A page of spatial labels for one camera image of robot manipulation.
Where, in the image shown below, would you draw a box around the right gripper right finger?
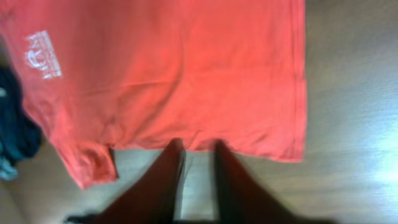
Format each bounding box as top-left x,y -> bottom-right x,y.
214,140 -> 335,224

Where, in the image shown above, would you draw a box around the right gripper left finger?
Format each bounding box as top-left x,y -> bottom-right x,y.
63,138 -> 185,224

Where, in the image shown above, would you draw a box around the orange FRAM t-shirt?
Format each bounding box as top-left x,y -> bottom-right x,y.
1,0 -> 307,189

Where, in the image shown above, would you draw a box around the navy folded garment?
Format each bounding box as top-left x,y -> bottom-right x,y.
1,67 -> 42,165

